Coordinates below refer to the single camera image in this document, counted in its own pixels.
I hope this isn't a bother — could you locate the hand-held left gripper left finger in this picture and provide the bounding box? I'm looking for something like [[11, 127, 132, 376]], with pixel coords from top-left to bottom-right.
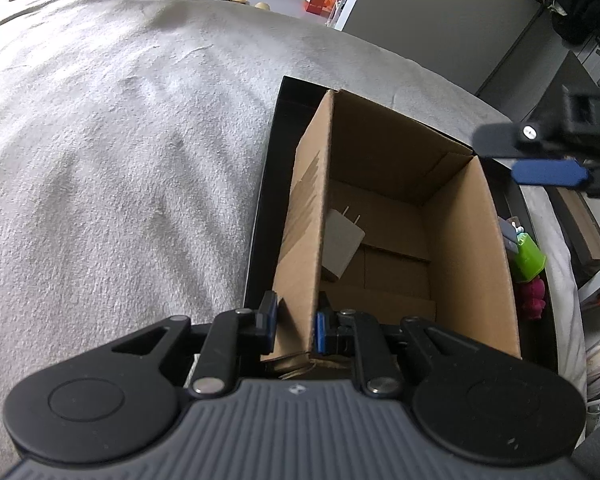
[[111, 290, 281, 402]]

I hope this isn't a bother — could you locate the black tray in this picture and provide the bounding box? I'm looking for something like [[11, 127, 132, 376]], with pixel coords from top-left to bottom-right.
[[242, 75, 562, 377]]

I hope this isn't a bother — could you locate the purple block toy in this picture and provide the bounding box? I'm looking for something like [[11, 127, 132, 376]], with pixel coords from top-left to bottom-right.
[[499, 218, 519, 257]]

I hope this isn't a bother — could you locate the brown wooden board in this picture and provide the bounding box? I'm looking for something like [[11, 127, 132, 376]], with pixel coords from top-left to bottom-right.
[[549, 187, 600, 267]]

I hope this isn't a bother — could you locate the pink plush toy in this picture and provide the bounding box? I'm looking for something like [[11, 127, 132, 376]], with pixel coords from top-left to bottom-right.
[[517, 277, 547, 322]]

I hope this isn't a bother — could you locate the white charger plug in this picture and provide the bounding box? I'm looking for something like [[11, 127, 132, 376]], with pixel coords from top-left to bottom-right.
[[320, 204, 366, 284]]

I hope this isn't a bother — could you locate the green toy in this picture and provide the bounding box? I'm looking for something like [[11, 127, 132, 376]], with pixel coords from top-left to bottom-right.
[[509, 232, 547, 281]]

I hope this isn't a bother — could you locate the dark grey panel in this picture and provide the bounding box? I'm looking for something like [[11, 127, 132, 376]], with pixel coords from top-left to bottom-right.
[[519, 50, 600, 130]]

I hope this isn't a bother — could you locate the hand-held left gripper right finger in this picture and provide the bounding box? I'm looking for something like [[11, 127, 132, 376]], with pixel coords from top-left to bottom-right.
[[316, 292, 481, 402]]

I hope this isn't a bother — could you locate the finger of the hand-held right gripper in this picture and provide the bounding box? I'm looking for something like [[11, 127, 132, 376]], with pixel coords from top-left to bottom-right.
[[472, 88, 600, 161], [511, 158, 600, 199]]

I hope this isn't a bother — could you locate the brown cardboard box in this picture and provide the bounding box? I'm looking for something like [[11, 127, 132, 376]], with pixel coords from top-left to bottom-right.
[[260, 88, 524, 377]]

